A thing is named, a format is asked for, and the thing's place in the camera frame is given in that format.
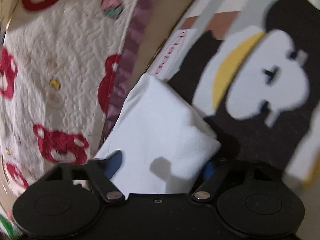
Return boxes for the white t-shirt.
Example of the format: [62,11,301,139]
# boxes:
[97,74,221,196]

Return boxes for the bedside clutter items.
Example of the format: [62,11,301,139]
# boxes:
[0,214,22,240]

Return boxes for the white quilt red bears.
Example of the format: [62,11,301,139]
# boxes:
[0,0,166,205]

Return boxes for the panda cartoon blanket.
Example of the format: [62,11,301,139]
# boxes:
[149,0,319,187]

